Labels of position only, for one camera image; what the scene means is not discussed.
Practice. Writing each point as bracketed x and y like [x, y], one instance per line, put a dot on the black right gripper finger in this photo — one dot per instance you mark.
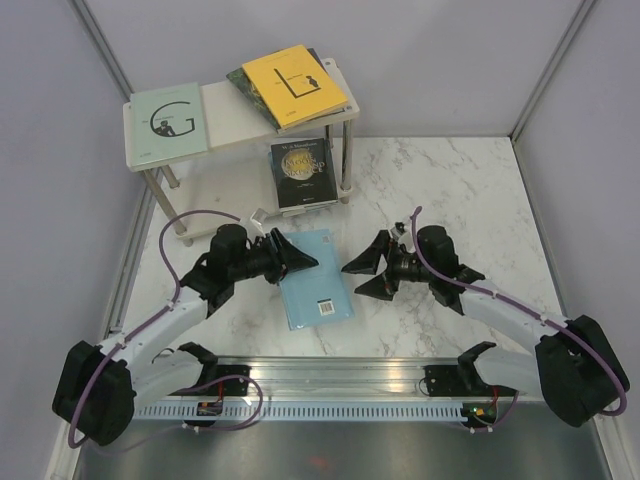
[367, 263]
[380, 287]

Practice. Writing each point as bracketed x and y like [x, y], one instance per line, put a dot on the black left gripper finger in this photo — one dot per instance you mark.
[290, 258]
[282, 275]

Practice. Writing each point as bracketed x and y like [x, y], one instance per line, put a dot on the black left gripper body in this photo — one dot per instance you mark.
[262, 261]

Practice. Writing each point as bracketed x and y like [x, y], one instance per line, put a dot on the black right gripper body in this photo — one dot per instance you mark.
[405, 267]

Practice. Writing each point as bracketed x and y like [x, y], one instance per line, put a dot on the light blue booklet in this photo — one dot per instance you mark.
[318, 295]

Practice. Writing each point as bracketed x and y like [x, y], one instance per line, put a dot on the black Moon and Sixpence book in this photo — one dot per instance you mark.
[303, 173]

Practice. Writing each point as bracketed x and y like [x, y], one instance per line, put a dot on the pale grey-green booklet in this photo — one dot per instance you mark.
[167, 123]

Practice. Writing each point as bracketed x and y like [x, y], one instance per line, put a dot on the yellow booklet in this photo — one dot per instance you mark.
[295, 85]

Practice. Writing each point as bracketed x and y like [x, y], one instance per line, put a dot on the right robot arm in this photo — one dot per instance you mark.
[569, 363]

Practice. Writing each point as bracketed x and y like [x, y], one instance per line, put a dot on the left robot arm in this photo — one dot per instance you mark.
[102, 386]

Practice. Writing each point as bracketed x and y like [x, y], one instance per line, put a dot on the white two-tier wooden shelf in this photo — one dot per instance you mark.
[234, 175]

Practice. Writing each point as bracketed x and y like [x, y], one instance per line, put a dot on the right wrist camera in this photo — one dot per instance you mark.
[402, 236]

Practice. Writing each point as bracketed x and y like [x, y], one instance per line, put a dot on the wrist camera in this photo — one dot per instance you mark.
[402, 236]
[256, 221]

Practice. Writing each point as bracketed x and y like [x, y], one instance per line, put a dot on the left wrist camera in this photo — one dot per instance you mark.
[256, 221]

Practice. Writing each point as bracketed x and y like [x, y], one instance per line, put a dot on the white slotted cable duct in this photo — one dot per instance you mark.
[239, 410]

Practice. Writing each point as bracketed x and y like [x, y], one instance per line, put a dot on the aluminium rail base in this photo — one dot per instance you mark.
[323, 380]

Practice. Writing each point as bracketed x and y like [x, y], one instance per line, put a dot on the left aluminium corner post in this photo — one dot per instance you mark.
[98, 39]

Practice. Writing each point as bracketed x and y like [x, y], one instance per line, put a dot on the aluminium corner post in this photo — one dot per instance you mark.
[98, 39]
[571, 32]

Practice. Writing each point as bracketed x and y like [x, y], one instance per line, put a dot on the right aluminium corner post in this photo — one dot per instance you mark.
[571, 32]

